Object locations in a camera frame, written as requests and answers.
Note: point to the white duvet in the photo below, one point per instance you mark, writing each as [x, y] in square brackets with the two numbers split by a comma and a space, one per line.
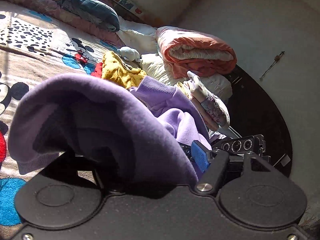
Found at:
[142, 37]

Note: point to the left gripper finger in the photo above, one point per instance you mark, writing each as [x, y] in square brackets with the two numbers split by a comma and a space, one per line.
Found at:
[212, 164]

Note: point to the Mickey Mouse blanket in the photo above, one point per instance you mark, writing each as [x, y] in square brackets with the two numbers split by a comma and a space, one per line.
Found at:
[34, 47]

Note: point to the pink floral quilt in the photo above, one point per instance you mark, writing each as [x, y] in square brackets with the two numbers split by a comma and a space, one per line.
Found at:
[52, 9]

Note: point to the purple sweatshirt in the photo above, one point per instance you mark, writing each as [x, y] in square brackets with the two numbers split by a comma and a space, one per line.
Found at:
[135, 133]

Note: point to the yellow knit sweater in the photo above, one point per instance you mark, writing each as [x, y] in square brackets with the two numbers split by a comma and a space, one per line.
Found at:
[120, 73]

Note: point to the orange rolled quilt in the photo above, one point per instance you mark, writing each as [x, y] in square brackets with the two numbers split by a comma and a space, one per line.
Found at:
[187, 50]

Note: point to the red knit sweater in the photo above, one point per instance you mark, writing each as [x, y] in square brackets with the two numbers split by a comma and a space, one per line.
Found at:
[97, 72]

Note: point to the dark blue pillow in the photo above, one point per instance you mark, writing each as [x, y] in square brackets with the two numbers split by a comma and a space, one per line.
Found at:
[94, 11]

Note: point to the stack of folded clothes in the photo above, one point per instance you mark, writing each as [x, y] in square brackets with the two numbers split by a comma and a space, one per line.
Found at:
[212, 109]

